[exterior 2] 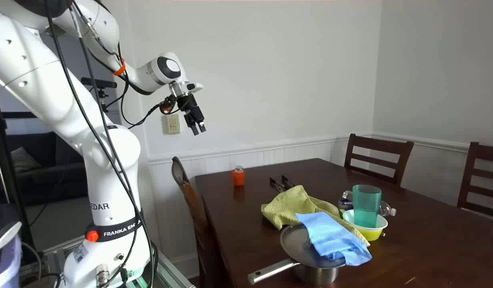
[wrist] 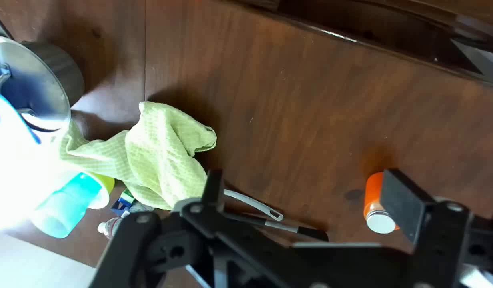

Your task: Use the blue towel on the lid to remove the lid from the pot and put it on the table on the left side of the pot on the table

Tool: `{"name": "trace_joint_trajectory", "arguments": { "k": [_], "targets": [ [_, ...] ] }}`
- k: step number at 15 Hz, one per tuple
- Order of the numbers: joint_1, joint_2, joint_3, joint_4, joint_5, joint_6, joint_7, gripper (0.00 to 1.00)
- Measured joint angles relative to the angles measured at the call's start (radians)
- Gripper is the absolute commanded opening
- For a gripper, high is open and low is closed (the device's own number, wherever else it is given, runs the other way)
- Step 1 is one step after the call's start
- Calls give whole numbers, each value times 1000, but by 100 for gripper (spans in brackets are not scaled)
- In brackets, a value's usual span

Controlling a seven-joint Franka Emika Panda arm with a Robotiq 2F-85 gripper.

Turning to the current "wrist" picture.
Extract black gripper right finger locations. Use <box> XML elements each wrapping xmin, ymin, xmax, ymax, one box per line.
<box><xmin>380</xmin><ymin>169</ymin><xmax>470</xmax><ymax>257</ymax></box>

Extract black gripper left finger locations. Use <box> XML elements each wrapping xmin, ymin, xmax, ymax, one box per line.
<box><xmin>177</xmin><ymin>169</ymin><xmax>329</xmax><ymax>244</ymax></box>

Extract steel pot lid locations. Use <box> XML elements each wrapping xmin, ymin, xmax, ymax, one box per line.
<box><xmin>0</xmin><ymin>36</ymin><xmax>71</xmax><ymax>132</ymax></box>

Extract blue striped towel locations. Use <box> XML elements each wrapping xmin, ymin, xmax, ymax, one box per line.
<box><xmin>0</xmin><ymin>69</ymin><xmax>39</xmax><ymax>146</ymax></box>

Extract orange juice bottle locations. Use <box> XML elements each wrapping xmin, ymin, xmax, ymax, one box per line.
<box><xmin>363</xmin><ymin>172</ymin><xmax>396</xmax><ymax>236</ymax></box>

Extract green cloth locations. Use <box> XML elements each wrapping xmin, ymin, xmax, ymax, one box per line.
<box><xmin>57</xmin><ymin>101</ymin><xmax>217</xmax><ymax>210</ymax></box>

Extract crumpled plastic wrapper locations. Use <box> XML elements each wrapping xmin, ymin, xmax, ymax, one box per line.
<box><xmin>97</xmin><ymin>189</ymin><xmax>142</xmax><ymax>239</ymax></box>

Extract teal plastic cup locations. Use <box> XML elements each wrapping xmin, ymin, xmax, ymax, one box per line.
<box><xmin>30</xmin><ymin>173</ymin><xmax>115</xmax><ymax>239</ymax></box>

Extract steel saucepan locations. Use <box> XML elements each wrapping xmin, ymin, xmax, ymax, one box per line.
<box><xmin>25</xmin><ymin>42</ymin><xmax>84</xmax><ymax>106</ymax></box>

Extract black handled tongs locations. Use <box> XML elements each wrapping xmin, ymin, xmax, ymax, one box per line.
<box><xmin>172</xmin><ymin>188</ymin><xmax>323</xmax><ymax>239</ymax></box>

